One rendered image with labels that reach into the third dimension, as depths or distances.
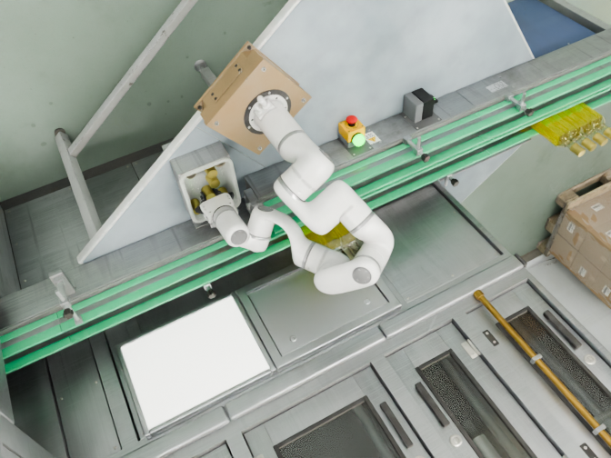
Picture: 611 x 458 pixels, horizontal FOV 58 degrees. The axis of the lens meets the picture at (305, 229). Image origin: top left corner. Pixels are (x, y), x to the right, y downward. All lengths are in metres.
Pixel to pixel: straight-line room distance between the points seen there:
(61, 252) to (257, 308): 0.84
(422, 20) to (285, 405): 1.31
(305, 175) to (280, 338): 0.61
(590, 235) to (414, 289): 3.59
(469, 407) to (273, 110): 1.06
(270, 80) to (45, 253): 1.19
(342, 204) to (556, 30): 1.56
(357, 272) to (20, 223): 1.52
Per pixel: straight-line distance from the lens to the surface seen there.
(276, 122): 1.57
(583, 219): 5.47
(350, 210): 1.47
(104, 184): 2.51
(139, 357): 1.90
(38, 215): 2.51
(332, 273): 1.49
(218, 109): 1.59
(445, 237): 2.12
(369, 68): 1.93
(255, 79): 1.58
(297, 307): 1.88
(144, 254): 1.89
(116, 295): 1.86
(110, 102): 2.26
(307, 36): 1.73
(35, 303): 1.93
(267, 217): 1.59
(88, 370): 1.99
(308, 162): 1.46
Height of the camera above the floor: 2.09
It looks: 36 degrees down
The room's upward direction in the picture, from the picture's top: 145 degrees clockwise
